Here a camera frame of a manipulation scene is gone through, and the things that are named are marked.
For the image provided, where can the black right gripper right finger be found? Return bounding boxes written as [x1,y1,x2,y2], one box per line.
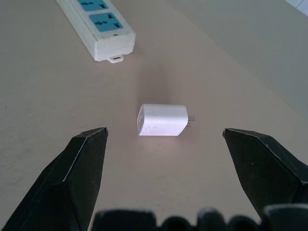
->
[222,128,308,218]

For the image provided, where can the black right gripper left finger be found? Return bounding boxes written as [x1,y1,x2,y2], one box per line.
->
[0,127,109,231]

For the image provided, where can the white charger plug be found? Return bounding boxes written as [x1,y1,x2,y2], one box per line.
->
[136,103,196,138]

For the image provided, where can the white power strip teal sockets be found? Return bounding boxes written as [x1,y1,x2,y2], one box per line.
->
[56,0,137,64]

